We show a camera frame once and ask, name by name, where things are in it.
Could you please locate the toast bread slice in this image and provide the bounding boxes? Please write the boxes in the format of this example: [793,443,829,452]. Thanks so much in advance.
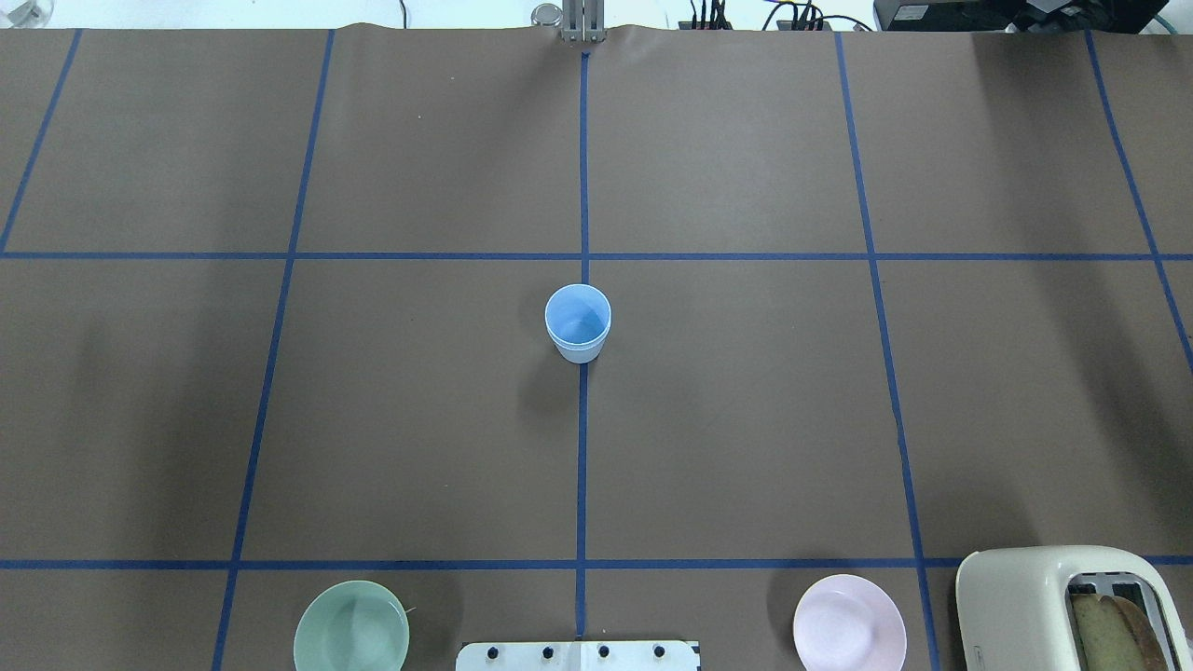
[1070,595,1169,670]

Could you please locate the cream toaster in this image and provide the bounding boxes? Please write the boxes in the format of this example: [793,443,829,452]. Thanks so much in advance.
[956,544,1189,670]

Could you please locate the green bowl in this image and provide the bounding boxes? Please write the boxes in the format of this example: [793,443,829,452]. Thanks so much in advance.
[293,581,412,670]

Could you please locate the white camera pillar base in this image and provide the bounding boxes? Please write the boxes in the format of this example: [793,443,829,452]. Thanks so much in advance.
[455,638,701,670]

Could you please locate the pink bowl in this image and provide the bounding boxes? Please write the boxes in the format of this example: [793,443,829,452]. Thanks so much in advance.
[791,574,908,670]

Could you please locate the light blue cup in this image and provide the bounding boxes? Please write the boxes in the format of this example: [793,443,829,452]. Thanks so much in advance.
[548,331,608,364]
[544,283,612,349]

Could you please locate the aluminium frame post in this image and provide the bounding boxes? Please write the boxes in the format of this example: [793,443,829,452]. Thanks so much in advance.
[560,0,608,44]

